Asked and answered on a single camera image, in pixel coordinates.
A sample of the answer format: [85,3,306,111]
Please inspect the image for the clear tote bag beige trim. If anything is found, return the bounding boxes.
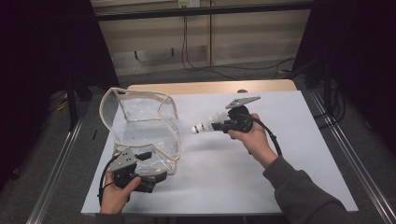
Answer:
[98,87,183,175]

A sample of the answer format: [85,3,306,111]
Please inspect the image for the dark curtain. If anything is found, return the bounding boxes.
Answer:
[0,0,120,190]
[292,0,396,153]

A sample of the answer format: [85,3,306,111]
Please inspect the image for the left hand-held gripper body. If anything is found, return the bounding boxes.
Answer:
[108,147,156,194]

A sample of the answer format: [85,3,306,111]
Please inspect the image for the black wall cable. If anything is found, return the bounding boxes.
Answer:
[181,15,297,81]

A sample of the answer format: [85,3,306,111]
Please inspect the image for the white wall socket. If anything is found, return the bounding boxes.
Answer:
[177,0,201,8]

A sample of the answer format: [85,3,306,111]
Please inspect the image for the metal floor rail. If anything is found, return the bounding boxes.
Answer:
[26,118,83,224]
[307,90,396,224]

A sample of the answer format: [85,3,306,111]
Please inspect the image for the black horizontal bar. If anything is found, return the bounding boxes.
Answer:
[92,1,316,22]

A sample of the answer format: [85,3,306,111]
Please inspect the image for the white shuttlecock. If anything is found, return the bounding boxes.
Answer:
[191,111,232,134]

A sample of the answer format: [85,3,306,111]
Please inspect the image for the person's left hand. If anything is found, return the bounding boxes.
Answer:
[99,172,143,215]

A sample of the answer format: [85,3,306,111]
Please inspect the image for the right hand-held gripper cable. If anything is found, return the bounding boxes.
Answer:
[239,113,283,157]

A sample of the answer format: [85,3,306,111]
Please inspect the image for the black floor cables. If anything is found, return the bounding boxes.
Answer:
[312,90,347,130]

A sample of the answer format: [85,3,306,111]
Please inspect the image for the hand-held gripper cable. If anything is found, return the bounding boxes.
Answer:
[239,113,283,157]
[97,153,121,206]

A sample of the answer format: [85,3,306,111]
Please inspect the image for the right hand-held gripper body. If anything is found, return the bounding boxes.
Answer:
[225,95,262,134]

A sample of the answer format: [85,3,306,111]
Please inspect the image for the left hand-held gripper cable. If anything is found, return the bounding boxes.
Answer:
[97,153,121,206]

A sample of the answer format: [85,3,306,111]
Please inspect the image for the black metal stand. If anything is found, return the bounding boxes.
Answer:
[66,74,94,132]

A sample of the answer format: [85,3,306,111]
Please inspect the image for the person's right hand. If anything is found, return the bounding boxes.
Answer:
[228,113,278,170]

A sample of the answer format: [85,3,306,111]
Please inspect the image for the white table sheet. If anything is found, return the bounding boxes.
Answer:
[80,90,359,217]

